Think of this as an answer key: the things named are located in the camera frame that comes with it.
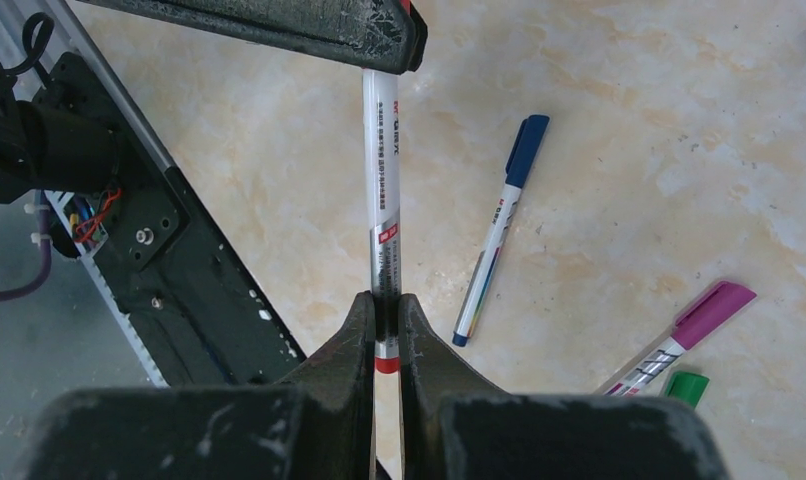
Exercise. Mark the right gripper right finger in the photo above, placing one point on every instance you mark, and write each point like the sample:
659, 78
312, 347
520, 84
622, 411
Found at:
456, 424

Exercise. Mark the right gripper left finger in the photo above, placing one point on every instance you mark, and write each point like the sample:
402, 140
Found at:
317, 422

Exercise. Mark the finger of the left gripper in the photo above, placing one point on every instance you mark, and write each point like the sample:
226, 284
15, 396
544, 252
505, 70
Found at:
388, 36

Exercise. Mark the red marker pen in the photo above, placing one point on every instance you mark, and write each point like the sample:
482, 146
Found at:
382, 173

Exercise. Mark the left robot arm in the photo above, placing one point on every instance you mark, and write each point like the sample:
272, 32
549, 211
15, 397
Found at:
45, 150

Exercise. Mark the blue-capped marker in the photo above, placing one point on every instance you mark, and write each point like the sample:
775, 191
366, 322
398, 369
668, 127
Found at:
518, 167

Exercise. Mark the green-capped marker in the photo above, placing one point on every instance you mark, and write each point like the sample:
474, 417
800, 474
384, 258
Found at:
687, 387

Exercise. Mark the purple-capped marker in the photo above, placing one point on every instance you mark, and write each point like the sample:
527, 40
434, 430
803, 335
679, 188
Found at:
718, 304

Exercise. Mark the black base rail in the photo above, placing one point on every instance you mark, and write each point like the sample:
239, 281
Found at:
189, 307

